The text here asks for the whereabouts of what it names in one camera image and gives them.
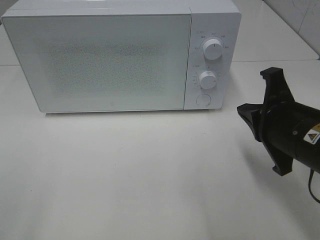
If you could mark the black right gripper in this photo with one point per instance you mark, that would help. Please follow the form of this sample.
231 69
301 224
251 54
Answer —
282 124

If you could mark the white timer knob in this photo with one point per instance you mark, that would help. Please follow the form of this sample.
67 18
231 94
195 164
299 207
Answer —
207 80

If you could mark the round white door button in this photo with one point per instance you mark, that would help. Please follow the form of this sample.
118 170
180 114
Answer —
203 100

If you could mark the white microwave door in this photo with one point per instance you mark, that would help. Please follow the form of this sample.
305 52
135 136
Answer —
103 63

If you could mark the upper white power knob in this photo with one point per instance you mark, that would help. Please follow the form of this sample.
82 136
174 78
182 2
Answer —
212 48

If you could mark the white microwave oven body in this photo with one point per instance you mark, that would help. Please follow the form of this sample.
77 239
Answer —
208 19

